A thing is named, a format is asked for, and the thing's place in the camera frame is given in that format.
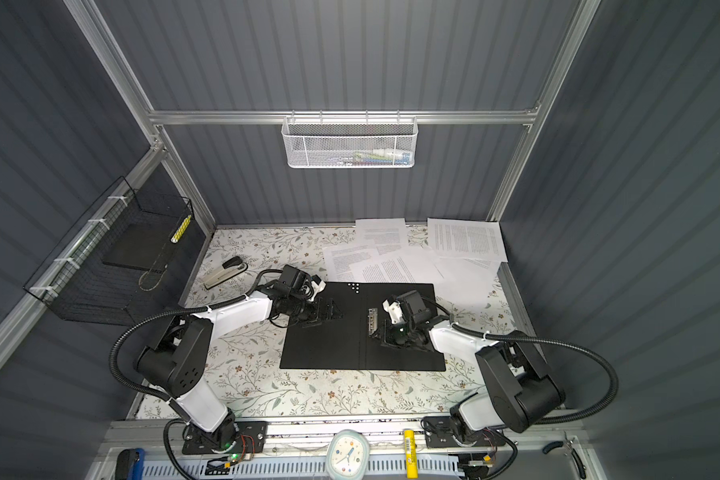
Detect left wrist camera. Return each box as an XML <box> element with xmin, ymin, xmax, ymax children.
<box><xmin>306</xmin><ymin>279</ymin><xmax>326</xmax><ymax>302</ymax></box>

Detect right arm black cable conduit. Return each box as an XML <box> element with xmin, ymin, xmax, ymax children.
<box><xmin>422</xmin><ymin>296</ymin><xmax>620</xmax><ymax>426</ymax></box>

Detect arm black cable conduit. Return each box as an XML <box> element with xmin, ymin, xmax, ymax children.
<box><xmin>422</xmin><ymin>296</ymin><xmax>620</xmax><ymax>426</ymax></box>
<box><xmin>108</xmin><ymin>268</ymin><xmax>289</xmax><ymax>480</ymax></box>

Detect yellow marker in black basket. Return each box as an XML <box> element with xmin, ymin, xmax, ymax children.
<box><xmin>170</xmin><ymin>214</ymin><xmax>193</xmax><ymax>244</ymax></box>

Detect black grey stapler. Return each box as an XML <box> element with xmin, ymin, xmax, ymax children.
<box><xmin>202</xmin><ymin>256</ymin><xmax>248</xmax><ymax>290</ymax></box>

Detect white round clock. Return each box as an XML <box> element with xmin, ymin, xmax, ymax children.
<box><xmin>326</xmin><ymin>429</ymin><xmax>370</xmax><ymax>480</ymax></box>

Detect beige black clip folder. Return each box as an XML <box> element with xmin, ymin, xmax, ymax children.
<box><xmin>279</xmin><ymin>282</ymin><xmax>446</xmax><ymax>372</ymax></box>

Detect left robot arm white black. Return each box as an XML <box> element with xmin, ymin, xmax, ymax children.
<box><xmin>134</xmin><ymin>265</ymin><xmax>343</xmax><ymax>453</ymax></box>

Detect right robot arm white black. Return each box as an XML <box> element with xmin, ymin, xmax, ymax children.
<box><xmin>368</xmin><ymin>290</ymin><xmax>565</xmax><ymax>445</ymax></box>

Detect yellow glue stick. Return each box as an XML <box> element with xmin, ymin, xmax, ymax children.
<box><xmin>403</xmin><ymin>429</ymin><xmax>418</xmax><ymax>479</ymax></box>

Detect black wire mesh basket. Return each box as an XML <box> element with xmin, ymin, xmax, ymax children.
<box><xmin>23</xmin><ymin>177</ymin><xmax>194</xmax><ymax>326</ymax></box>

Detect black handled pliers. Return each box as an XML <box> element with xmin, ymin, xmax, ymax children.
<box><xmin>542</xmin><ymin>440</ymin><xmax>588</xmax><ymax>479</ymax></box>

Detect printed paper sheet under folder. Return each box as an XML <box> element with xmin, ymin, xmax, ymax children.
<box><xmin>323</xmin><ymin>243</ymin><xmax>379</xmax><ymax>282</ymax></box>

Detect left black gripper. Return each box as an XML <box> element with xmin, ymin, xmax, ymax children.
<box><xmin>288</xmin><ymin>297</ymin><xmax>344</xmax><ymax>327</ymax></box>

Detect white wire mesh basket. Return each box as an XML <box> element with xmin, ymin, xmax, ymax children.
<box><xmin>281</xmin><ymin>118</ymin><xmax>419</xmax><ymax>169</ymax></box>

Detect blue black tool handle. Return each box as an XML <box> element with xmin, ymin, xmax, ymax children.
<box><xmin>113</xmin><ymin>448</ymin><xmax>146</xmax><ymax>480</ymax></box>

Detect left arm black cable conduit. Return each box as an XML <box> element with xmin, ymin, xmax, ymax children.
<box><xmin>108</xmin><ymin>268</ymin><xmax>289</xmax><ymax>480</ymax></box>

